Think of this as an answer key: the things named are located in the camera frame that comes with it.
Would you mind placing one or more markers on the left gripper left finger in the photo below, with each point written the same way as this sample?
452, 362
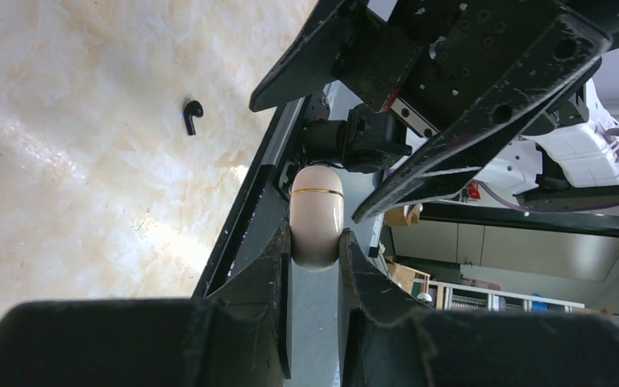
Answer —
236, 336

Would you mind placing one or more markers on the beige earbud charging case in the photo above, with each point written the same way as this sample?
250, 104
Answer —
316, 217

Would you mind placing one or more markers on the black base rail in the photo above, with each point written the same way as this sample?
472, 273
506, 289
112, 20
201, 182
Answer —
262, 204

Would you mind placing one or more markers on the black earbud front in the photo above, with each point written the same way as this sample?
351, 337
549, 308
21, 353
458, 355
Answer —
192, 110

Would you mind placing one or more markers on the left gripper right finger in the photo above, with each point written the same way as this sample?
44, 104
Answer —
389, 338

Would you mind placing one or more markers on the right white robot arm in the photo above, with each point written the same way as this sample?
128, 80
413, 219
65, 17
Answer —
574, 167

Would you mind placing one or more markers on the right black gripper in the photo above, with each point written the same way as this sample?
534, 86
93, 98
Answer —
473, 74

